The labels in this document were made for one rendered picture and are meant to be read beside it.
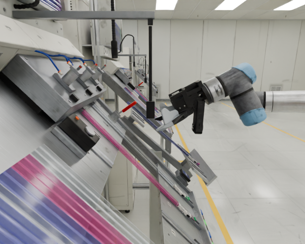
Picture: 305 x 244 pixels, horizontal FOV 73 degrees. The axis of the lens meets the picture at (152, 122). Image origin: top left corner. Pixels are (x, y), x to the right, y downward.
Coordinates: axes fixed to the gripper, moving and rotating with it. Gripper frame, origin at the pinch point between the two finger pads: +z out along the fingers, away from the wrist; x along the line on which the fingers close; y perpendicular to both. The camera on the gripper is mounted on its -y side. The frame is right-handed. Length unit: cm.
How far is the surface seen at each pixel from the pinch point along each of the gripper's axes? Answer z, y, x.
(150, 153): 7.8, -10.9, -8.1
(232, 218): -12, -123, -81
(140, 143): 9.2, -5.4, -8.0
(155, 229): 31, -60, -29
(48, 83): 11.4, 24.2, 27.8
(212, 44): -256, -10, -749
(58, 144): 14.7, 13.4, 30.7
